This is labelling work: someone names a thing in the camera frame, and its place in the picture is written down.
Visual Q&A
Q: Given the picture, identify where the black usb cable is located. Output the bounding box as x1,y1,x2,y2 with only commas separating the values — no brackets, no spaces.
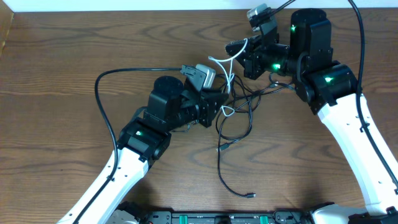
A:
214,74,295,199
215,74,262,153

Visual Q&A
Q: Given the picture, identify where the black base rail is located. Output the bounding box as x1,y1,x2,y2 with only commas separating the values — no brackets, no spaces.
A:
107,201,318,224

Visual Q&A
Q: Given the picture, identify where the white usb cable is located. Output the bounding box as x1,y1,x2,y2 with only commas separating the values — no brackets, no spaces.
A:
207,37,249,118

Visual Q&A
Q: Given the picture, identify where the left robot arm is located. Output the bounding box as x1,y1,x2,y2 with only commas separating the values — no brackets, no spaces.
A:
59,76,228,223

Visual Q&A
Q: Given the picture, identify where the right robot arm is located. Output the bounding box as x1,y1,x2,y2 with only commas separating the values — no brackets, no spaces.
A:
226,4,397,223

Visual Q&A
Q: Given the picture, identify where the left camera black cable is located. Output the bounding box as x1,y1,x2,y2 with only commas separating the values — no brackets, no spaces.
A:
73,67,183,224

